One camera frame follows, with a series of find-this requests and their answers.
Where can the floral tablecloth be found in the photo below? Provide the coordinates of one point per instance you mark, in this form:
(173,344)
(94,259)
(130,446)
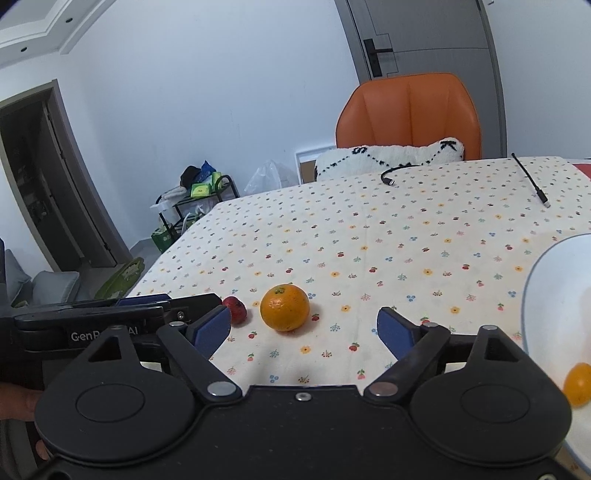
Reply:
(369,240)

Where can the grey door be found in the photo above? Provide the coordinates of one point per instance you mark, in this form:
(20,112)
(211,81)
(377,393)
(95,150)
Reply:
(429,27)

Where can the large orange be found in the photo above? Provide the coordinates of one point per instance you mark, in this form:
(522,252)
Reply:
(285,308)

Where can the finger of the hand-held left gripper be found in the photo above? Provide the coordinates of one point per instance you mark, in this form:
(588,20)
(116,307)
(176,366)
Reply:
(194,307)
(141,301)

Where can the orange chair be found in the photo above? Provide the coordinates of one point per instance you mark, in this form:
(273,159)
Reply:
(408,110)

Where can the white framed board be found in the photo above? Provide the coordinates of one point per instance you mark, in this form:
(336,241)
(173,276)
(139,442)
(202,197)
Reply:
(304,166)

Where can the green cushion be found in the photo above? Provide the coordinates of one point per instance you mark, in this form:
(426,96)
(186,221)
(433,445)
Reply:
(121,279)

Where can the green packet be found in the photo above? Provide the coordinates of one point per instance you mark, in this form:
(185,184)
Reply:
(202,188)

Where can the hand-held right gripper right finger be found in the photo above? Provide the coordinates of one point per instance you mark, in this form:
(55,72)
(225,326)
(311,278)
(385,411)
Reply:
(396,332)

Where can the green bag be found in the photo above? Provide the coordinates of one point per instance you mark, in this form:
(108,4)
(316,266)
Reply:
(162,236)

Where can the dark doorway frame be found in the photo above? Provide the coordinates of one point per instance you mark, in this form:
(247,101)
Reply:
(60,161)

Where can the person's left hand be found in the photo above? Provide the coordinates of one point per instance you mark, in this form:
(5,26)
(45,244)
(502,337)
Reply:
(18,401)

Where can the white pillow black pattern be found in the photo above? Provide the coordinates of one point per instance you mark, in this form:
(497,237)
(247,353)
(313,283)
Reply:
(369,159)

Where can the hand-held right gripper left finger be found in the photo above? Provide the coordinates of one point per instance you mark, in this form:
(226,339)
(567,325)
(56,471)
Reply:
(210,330)

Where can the grey cushion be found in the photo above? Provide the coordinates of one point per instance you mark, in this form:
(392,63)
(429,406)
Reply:
(51,284)

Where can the small orange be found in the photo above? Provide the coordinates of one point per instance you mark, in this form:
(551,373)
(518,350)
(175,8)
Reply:
(578,384)

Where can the small red fruit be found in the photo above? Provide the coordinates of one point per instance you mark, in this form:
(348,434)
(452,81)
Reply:
(236,309)

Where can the white plate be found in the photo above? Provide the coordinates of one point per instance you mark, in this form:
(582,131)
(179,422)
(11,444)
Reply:
(554,300)

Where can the translucent plastic bag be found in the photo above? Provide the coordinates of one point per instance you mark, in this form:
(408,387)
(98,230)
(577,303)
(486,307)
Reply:
(268,177)

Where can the red cloth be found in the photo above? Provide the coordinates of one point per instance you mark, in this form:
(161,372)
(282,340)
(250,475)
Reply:
(584,168)

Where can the black shelf cart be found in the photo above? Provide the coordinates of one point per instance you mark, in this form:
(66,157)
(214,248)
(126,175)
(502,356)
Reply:
(184,207)

